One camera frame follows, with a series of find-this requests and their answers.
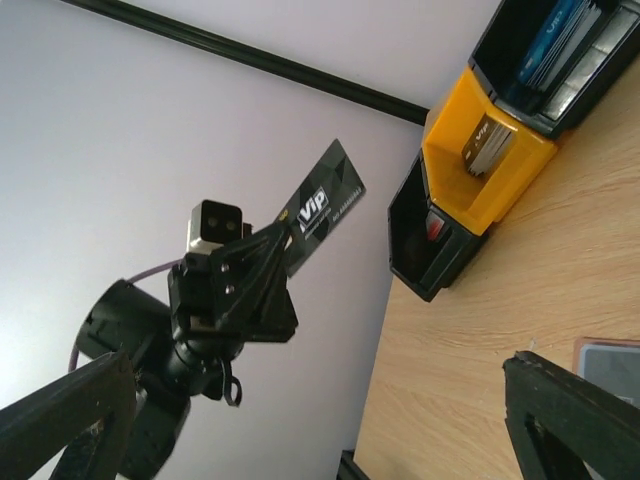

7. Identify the black enclosure frame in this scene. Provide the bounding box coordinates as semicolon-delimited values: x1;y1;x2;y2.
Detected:
67;0;429;125

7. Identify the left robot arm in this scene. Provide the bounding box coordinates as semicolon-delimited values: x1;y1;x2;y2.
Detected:
76;222;298;479

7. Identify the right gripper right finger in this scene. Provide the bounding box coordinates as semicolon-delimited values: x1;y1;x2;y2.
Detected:
503;351;639;479

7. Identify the white red card stack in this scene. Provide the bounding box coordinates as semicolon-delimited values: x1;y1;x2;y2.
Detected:
425;210;448;243

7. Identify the yellow middle bin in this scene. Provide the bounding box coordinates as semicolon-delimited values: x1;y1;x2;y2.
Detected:
422;68;557;236

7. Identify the blue card stack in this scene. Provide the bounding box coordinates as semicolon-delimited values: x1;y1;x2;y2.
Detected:
516;1;602;92

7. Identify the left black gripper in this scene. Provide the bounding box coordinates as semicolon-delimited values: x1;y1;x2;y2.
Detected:
168;222;298;359

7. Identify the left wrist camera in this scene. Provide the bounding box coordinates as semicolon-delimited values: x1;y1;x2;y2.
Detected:
186;200;253;254

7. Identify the left black bin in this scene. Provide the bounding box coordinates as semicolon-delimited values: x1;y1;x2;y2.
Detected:
387;153;489;302

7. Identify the right black bin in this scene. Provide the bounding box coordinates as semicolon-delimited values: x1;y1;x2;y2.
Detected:
469;0;639;139

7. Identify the black bin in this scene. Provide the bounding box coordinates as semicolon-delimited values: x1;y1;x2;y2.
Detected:
469;0;639;139
387;153;489;302

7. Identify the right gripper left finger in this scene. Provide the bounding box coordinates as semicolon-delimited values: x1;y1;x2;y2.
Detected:
1;352;136;479

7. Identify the black VIP card stack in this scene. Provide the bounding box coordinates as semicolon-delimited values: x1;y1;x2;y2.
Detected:
461;114;515;176

